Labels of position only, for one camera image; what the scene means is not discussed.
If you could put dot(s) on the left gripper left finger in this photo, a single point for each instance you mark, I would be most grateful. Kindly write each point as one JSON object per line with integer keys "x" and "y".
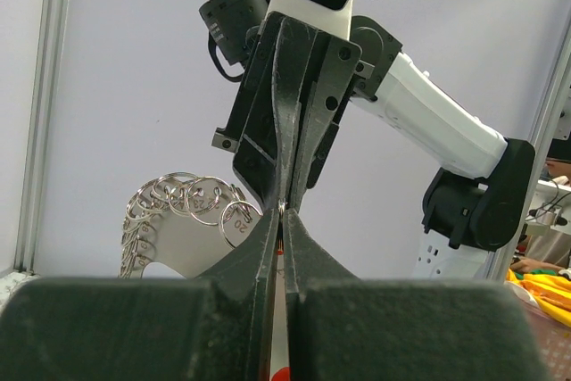
{"x": 217, "y": 326}

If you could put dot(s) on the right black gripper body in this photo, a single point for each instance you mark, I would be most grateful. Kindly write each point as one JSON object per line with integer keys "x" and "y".
{"x": 235, "y": 24}

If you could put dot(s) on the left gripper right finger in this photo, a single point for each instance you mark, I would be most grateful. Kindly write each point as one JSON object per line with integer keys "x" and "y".
{"x": 341, "y": 327}

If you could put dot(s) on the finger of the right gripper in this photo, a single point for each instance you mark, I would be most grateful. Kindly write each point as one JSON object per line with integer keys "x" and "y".
{"x": 321, "y": 117}
{"x": 265, "y": 120}

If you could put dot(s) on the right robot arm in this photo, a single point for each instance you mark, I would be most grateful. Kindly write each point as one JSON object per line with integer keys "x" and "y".
{"x": 474, "y": 203}

